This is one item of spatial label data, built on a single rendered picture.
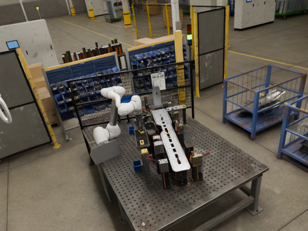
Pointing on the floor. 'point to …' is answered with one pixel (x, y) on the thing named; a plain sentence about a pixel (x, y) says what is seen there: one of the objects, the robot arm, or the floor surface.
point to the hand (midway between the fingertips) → (140, 128)
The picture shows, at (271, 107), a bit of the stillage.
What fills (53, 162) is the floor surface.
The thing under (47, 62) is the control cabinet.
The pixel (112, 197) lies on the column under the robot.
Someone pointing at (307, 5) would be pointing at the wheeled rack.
